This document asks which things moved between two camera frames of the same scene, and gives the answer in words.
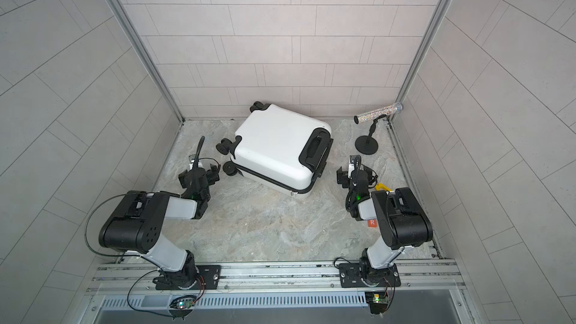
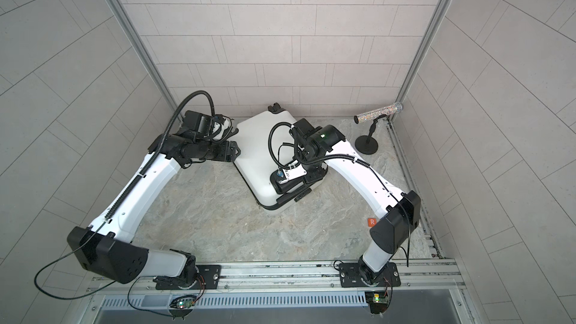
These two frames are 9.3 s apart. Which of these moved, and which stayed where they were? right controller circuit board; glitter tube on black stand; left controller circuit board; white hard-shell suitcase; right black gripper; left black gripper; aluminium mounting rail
Moved: white hard-shell suitcase; right black gripper; left black gripper
Stayed: left controller circuit board; right controller circuit board; glitter tube on black stand; aluminium mounting rail
